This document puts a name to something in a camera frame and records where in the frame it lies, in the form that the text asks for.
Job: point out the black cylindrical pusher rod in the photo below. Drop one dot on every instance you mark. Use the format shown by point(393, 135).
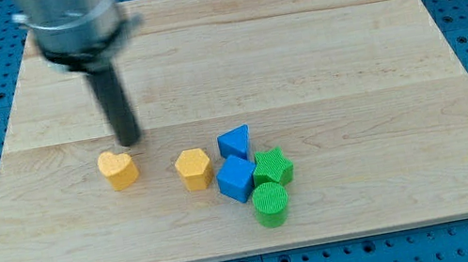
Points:
point(108, 91)

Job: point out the yellow heart block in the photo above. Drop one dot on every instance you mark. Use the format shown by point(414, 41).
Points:
point(119, 169)

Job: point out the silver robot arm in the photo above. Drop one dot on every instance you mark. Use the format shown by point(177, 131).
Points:
point(84, 36)

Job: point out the green circle block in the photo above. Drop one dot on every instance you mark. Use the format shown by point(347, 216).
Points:
point(271, 201)

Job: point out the yellow hexagon block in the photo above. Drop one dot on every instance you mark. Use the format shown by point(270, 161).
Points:
point(195, 169)

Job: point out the blue triangle block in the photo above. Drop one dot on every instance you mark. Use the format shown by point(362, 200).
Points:
point(235, 143)

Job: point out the blue cube block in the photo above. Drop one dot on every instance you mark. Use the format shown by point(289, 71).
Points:
point(235, 178)

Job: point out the green star block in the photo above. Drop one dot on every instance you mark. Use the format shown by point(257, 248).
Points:
point(273, 166)

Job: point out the light wooden board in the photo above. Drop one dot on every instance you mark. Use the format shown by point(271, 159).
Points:
point(365, 97)

